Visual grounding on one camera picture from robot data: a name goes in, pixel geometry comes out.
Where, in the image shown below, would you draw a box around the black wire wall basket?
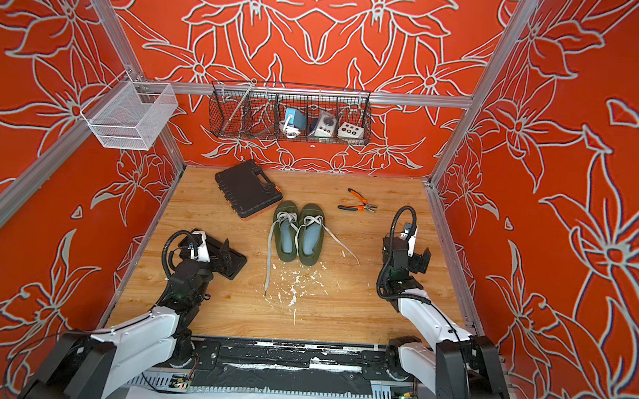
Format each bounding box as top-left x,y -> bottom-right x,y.
208,80 -> 373,146

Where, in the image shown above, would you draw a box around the black tool case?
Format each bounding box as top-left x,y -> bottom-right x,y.
215,160 -> 283,220

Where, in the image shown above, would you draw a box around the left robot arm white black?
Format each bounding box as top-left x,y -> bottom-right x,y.
18,230 -> 248,399

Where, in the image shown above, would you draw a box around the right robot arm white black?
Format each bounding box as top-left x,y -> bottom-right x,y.
376,236 -> 510,399

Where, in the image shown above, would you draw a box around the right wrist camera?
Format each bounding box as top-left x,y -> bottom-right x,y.
399,222 -> 418,257

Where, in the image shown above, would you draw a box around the orange handled pliers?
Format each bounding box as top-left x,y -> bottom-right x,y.
337,188 -> 378,213

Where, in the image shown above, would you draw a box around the white dotted box in basket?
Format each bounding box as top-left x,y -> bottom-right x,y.
337,122 -> 365,142

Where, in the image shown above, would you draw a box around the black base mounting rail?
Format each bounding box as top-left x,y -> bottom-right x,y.
142,330 -> 438,399

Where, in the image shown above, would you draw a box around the white device in basket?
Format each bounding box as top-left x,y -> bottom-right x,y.
314,112 -> 337,138

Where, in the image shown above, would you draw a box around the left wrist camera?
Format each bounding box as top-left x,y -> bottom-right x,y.
190,230 -> 211,263

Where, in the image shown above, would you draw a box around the green canvas shoe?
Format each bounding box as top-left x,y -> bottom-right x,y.
264,200 -> 300,295
295,203 -> 360,266

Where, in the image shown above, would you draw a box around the grey insole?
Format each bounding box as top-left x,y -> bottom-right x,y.
302,223 -> 321,256

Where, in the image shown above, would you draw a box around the blue box in basket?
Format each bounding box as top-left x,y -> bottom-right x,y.
283,108 -> 308,132

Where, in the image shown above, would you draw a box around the clear plastic wall bin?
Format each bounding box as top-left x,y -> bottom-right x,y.
81,81 -> 178,151

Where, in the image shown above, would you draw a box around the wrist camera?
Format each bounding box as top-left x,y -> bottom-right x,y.
399,222 -> 418,257
190,230 -> 211,263

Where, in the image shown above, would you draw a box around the light blue insole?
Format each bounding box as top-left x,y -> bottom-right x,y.
279,220 -> 295,254

